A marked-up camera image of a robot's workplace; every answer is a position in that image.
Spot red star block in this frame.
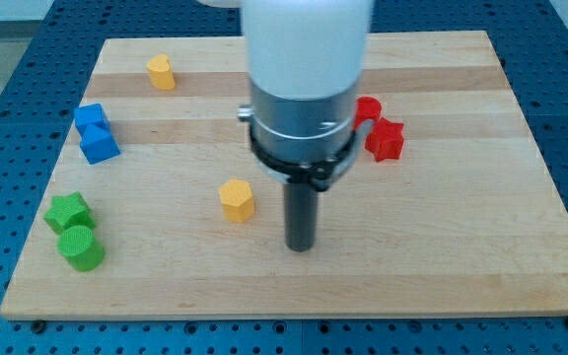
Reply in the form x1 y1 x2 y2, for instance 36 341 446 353
365 117 404 162

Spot green star block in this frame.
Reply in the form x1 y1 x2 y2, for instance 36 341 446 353
43 191 96 235

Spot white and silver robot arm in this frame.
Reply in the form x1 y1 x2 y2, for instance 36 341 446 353
241 0 374 191

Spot wooden board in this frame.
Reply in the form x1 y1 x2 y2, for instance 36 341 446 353
0 32 568 320

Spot green cylinder block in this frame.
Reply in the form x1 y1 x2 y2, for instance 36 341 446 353
57 225 105 272

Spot blue triangle block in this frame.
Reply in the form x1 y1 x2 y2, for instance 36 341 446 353
79 125 120 165

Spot red cylinder block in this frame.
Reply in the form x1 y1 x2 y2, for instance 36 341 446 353
354 96 383 130

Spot blue cube block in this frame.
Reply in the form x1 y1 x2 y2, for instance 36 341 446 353
74 104 110 135

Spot yellow heart block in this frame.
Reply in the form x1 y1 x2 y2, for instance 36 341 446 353
146 53 176 91

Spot yellow hexagon block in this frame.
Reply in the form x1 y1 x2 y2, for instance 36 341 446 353
219 178 255 223

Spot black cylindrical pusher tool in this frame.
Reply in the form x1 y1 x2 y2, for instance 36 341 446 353
283 183 319 252

